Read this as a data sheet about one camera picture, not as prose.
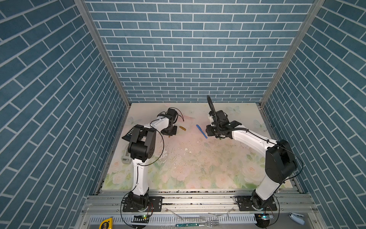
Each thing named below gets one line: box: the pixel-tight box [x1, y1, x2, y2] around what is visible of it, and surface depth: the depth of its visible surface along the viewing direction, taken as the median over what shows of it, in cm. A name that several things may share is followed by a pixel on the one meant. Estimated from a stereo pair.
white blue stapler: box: [288, 211, 305, 226], surface depth 71 cm
